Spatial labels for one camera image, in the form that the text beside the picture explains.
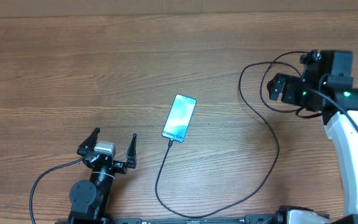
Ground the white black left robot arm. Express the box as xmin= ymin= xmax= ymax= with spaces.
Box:
xmin=29 ymin=128 xmax=137 ymax=224

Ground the Galaxy smartphone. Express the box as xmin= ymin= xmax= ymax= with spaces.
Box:
xmin=162 ymin=95 xmax=196 ymax=142

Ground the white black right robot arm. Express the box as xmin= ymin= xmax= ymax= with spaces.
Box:
xmin=267 ymin=50 xmax=358 ymax=223

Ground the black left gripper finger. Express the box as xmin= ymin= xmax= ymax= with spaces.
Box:
xmin=76 ymin=128 xmax=100 ymax=156
xmin=126 ymin=133 xmax=137 ymax=169

